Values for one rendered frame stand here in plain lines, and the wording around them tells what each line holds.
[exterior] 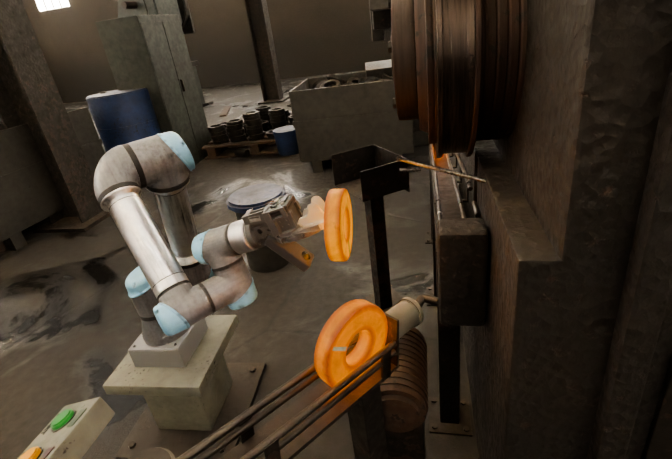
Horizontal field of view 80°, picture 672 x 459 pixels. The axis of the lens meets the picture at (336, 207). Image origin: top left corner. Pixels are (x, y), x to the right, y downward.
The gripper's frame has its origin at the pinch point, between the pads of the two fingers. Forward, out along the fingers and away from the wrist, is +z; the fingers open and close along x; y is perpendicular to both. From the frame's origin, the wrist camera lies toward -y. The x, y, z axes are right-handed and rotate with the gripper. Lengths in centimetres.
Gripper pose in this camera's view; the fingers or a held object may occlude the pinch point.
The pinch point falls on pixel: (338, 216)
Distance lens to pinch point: 83.6
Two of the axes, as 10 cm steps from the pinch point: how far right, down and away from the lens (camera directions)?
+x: 1.8, -4.6, 8.7
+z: 9.0, -2.8, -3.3
